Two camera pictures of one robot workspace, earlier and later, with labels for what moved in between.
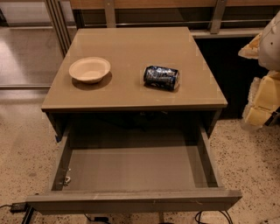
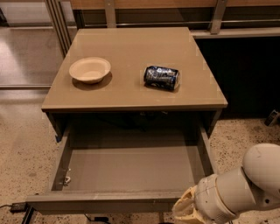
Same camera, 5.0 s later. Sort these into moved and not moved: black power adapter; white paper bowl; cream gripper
Moved: cream gripper
Not moved: white paper bowl; black power adapter
